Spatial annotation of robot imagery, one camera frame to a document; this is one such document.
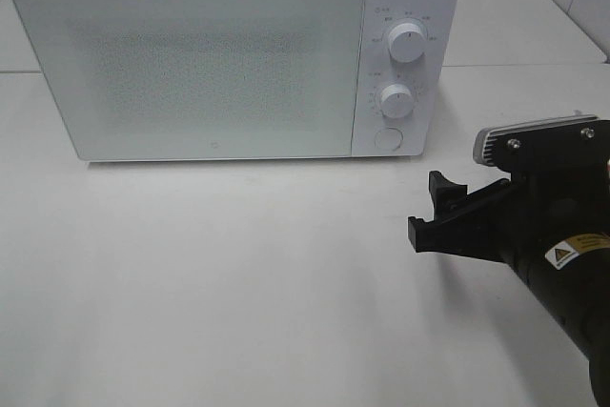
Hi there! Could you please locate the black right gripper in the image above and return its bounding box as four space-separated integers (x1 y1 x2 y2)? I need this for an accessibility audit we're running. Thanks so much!
407 159 609 269

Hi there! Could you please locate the round white door-release button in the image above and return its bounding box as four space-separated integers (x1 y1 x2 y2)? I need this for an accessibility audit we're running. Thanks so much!
374 128 403 152

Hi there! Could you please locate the white microwave door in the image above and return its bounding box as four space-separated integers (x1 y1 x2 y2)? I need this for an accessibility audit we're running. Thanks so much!
13 0 362 161

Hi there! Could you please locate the lower white microwave knob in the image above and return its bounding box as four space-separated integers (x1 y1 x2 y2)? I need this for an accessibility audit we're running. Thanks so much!
378 84 415 119

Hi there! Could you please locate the white microwave knob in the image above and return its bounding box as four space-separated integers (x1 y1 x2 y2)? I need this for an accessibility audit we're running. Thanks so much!
378 84 415 119
387 18 427 64

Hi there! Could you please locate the upper white microwave knob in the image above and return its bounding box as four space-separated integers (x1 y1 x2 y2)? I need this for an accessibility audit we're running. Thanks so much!
387 18 427 64

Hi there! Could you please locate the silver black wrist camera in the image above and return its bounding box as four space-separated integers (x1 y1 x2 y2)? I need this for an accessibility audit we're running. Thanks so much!
473 114 609 173

